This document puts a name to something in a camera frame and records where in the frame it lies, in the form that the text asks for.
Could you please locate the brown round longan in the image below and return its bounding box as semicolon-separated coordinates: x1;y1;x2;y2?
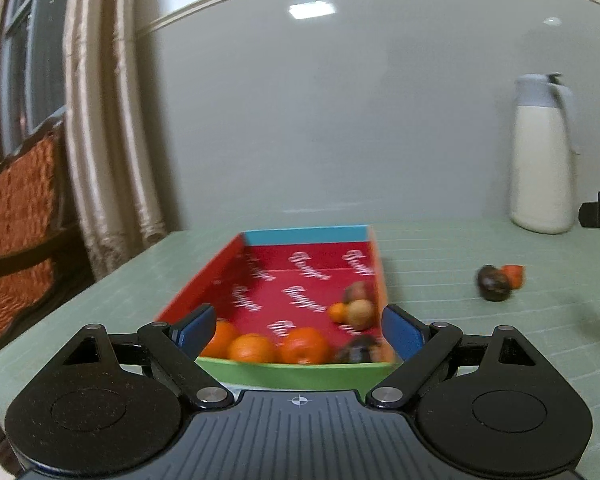
346;299;374;331

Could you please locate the orange tangerine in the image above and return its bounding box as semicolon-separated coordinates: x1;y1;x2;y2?
200;319;241;359
228;333;277;364

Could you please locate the red-orange peeled fruit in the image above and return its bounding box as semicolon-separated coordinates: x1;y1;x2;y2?
342;282;371;306

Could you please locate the large orange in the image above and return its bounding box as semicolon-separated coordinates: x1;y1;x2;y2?
280;327;331;365

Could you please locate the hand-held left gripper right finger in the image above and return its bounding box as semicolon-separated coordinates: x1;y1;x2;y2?
366;305;543;409

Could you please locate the red fruit piece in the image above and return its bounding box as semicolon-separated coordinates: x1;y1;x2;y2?
501;263;527;290

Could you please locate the dark purple passion fruit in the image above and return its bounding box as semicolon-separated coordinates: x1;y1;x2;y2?
476;265;512;303

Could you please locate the woven wooden chair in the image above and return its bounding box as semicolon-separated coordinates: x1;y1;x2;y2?
0;117;93;363

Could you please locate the white thermos jug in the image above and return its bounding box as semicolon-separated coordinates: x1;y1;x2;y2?
509;73;581;235

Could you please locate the beige curtain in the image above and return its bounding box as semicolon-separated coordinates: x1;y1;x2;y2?
62;0;183;281

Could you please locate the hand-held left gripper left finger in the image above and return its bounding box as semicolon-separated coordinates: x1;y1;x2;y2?
55;304;233;411

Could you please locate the window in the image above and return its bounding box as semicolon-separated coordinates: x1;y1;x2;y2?
0;0;76;156

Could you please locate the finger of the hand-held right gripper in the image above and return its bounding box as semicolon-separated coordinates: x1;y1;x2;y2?
578;201;600;228

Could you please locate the colourful cardboard box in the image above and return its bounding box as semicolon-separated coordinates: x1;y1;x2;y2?
155;225;402;392

